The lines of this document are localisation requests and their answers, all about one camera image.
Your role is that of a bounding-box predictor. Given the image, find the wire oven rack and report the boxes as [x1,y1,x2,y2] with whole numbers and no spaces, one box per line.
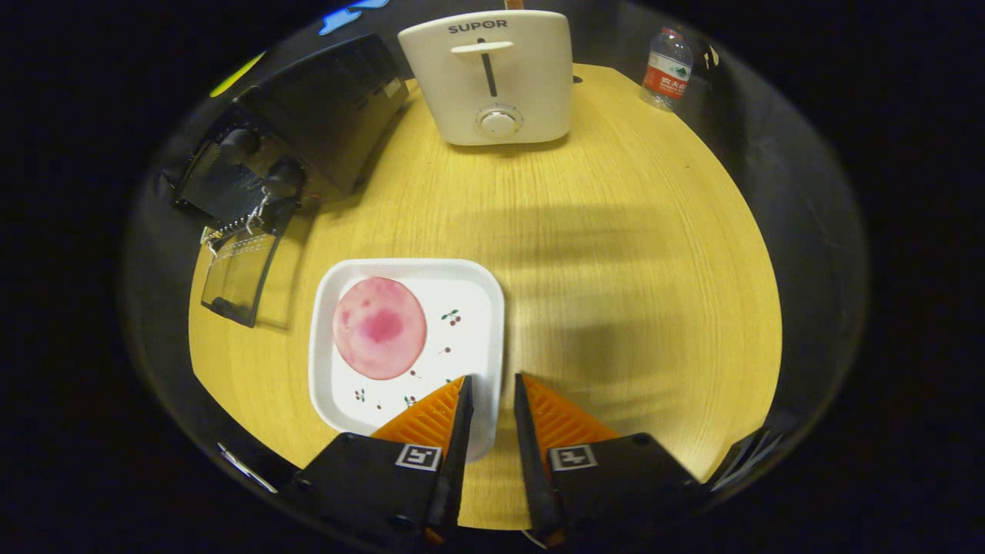
[205,209,267,242]

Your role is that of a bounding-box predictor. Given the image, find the white pop-up toaster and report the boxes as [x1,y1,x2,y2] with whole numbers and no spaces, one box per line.
[398,10,574,147]

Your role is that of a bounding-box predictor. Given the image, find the black toaster oven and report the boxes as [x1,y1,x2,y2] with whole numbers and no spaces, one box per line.
[171,32,410,328]

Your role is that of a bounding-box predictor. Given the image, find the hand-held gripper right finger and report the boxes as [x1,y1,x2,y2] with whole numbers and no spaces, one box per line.
[513,373,705,549]

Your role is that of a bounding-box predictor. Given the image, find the white square plate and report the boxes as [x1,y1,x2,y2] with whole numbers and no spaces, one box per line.
[309,258,506,462]

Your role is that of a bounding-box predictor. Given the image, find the clear water bottle red label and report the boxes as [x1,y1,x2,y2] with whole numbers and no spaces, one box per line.
[639,28,693,113]

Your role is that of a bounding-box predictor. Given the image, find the round pink food slice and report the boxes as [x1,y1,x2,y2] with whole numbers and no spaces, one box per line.
[332,277,428,381]

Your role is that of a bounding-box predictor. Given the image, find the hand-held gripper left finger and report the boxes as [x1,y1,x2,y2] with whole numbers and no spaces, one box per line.
[289,375,476,549]

